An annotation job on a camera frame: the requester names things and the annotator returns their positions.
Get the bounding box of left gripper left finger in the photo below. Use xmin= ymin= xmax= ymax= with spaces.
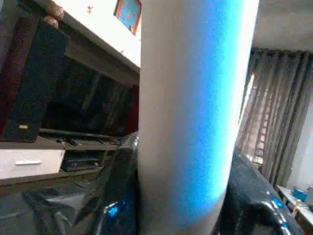
xmin=73 ymin=135 xmax=140 ymax=235

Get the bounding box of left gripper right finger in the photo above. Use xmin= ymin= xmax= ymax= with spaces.
xmin=218 ymin=149 xmax=304 ymax=235

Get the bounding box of white plastic table leg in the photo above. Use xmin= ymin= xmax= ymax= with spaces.
xmin=137 ymin=0 xmax=260 ymax=235

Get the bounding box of black media player box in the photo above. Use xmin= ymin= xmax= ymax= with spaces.
xmin=61 ymin=151 xmax=115 ymax=173

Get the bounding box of white drawer unit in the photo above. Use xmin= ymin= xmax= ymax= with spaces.
xmin=0 ymin=148 xmax=67 ymax=181

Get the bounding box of grey window curtain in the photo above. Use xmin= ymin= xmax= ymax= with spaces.
xmin=236 ymin=47 xmax=313 ymax=189

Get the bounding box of black flat screen television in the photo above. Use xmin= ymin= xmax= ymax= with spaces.
xmin=42 ymin=54 xmax=140 ymax=138

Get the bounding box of dark tall loudspeaker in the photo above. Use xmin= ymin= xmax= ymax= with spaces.
xmin=0 ymin=17 xmax=69 ymax=143

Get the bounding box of framed wall picture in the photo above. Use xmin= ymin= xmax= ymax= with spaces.
xmin=113 ymin=0 xmax=143 ymax=36

